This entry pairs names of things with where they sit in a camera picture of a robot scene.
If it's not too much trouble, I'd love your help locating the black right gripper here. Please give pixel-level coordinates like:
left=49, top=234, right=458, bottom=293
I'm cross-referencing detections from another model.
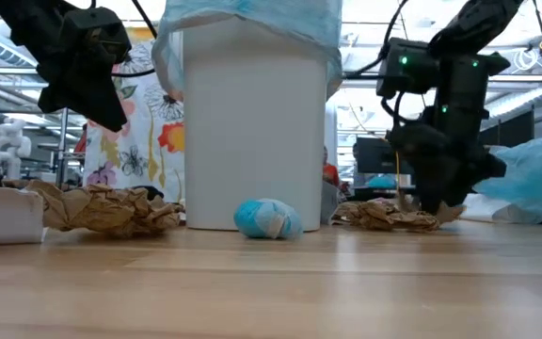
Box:
left=386, top=121, right=508, bottom=214

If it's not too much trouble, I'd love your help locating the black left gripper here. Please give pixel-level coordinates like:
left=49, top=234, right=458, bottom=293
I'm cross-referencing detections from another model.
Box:
left=38, top=44, right=128, bottom=133

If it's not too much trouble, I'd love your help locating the large brown paper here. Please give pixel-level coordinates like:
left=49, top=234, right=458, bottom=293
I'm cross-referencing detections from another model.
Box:
left=24, top=180, right=186, bottom=238

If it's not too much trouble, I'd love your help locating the long white paper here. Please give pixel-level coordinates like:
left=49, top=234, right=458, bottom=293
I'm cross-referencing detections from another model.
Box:
left=0, top=186, right=46, bottom=246

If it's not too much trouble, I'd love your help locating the white plastic trash bin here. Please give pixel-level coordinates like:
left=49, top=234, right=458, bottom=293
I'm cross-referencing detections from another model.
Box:
left=182, top=16, right=328, bottom=232

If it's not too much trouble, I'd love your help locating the blue white ball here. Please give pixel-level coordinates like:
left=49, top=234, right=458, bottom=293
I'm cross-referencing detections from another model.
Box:
left=232, top=197, right=304, bottom=240

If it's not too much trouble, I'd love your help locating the blue bin liner bag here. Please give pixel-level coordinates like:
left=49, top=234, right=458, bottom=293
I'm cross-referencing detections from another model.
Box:
left=151, top=0, right=343, bottom=103

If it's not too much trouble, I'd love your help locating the blue bag in background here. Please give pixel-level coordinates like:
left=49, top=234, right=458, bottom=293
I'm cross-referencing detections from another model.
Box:
left=367, top=174, right=398, bottom=189

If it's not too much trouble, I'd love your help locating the crumpled translucent blue bag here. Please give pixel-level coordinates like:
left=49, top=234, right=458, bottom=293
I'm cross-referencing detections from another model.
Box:
left=472, top=126, right=542, bottom=227

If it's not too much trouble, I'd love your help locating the floral print curtain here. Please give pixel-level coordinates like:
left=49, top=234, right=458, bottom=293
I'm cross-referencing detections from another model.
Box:
left=82, top=27, right=186, bottom=203

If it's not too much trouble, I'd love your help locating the black cabinet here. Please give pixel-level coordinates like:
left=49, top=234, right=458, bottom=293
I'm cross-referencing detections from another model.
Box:
left=353, top=136, right=416, bottom=176

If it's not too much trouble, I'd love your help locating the white humanoid robot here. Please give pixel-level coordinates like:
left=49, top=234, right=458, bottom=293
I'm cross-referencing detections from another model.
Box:
left=0, top=117, right=32, bottom=181

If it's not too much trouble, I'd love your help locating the person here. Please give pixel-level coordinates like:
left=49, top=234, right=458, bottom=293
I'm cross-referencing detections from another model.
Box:
left=321, top=145, right=343, bottom=189

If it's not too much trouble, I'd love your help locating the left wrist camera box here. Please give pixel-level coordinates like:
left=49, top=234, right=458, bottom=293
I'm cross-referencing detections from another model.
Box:
left=58, top=7, right=134, bottom=65

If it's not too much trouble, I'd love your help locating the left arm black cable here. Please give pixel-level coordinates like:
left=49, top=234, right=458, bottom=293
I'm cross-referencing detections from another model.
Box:
left=89, top=0, right=159, bottom=79

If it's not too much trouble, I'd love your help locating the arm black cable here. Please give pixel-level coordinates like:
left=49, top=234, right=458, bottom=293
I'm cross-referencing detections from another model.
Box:
left=345, top=0, right=411, bottom=126
left=89, top=0, right=159, bottom=79

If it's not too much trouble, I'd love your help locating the black partition wall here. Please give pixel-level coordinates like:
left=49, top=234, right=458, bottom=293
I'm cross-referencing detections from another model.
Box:
left=480, top=110, right=535, bottom=147

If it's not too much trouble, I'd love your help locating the white coiled cable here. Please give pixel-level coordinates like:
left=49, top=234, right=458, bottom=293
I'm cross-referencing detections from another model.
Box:
left=514, top=46, right=541, bottom=73

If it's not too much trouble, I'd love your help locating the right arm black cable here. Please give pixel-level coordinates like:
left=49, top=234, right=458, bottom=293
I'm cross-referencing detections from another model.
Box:
left=345, top=0, right=411, bottom=126

